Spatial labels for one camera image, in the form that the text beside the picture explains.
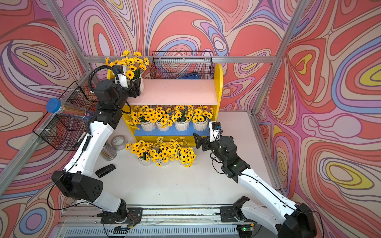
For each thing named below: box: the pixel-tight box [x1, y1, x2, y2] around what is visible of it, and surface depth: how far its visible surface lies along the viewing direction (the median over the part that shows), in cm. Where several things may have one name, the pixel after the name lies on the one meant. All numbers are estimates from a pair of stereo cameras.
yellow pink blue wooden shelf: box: [107, 63, 224, 147], surface depth 82 cm
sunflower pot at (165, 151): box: [151, 136, 180, 168], surface depth 83 cm
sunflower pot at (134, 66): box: [104, 50, 150, 93], surface depth 65 cm
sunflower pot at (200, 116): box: [191, 105, 214, 132], surface depth 84 cm
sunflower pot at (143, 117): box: [125, 105, 159, 132], surface depth 82 cm
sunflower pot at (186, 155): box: [177, 137, 196, 168], surface depth 82 cm
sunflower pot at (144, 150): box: [125, 139, 157, 167], surface depth 84 cm
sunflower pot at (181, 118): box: [171, 105, 192, 132], surface depth 85 cm
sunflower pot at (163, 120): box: [153, 106, 174, 132], surface depth 82 cm
